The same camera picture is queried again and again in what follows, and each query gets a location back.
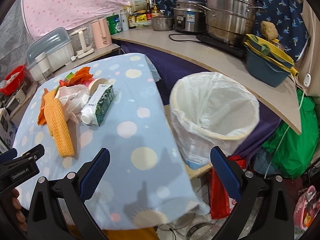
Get green plastic bag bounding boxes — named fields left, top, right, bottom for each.
left=262, top=89, right=319, bottom=179

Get white cable with switch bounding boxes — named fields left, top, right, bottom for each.
left=263, top=2, right=313, bottom=178

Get pink plastic basket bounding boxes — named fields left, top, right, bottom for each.
left=293, top=185, right=319, bottom=230

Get left hand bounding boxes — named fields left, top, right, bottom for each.
left=10, top=189, right=28, bottom=232

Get silver rice cooker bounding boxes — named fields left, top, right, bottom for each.
left=173, top=0, right=207, bottom=33

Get orange foam fruit net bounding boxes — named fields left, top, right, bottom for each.
left=43, top=89, right=74, bottom=157

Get small steel pot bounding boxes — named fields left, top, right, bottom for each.
left=151, top=10, right=175, bottom=31

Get clear lidded dish rack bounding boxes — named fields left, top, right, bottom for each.
left=26, top=27, right=74, bottom=83

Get navy floral cloth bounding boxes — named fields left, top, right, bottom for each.
left=155, top=0, right=309, bottom=62

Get red plastic basin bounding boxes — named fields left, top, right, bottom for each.
left=1, top=65, right=25, bottom=96

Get pink electric kettle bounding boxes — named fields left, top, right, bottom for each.
left=91, top=18, right=112, bottom=49

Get blue yellow stacked basins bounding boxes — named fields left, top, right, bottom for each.
left=244, top=34, right=299, bottom=87

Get white lined trash bin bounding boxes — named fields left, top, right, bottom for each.
left=169, top=72, right=260, bottom=170

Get large stainless steamer pot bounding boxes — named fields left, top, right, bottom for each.
left=202, top=0, right=266, bottom=46

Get white glass kettle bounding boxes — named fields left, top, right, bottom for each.
left=69, top=27, right=94, bottom=59

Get white paper towel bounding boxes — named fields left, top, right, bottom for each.
left=55, top=85, right=89, bottom=124

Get light blue dotted tablecloth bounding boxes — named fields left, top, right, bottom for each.
left=13, top=53, right=209, bottom=230

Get dark soy sauce bottle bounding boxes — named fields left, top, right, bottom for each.
left=145, top=1, right=152, bottom=21

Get pink dotted curtain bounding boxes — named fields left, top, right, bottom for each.
left=21, top=0, right=130, bottom=40

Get orange plastic wrapper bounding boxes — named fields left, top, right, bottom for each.
left=59, top=67, right=93, bottom=87

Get pink paper cup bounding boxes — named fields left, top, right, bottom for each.
left=84, top=78, right=108, bottom=95

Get brown loofah sponge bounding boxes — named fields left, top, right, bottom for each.
left=260, top=21, right=278, bottom=40

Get green white milk carton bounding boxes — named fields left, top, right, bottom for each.
left=80, top=84, right=114, bottom=126

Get red plastic bag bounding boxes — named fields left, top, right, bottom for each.
left=208, top=168, right=236, bottom=220

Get white cardboard box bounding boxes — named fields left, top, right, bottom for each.
left=130, top=0, right=149, bottom=12

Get black induction cooker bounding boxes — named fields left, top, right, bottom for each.
left=196, top=35, right=246, bottom=60

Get white bottle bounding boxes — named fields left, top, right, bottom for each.
left=120, top=10, right=129, bottom=31

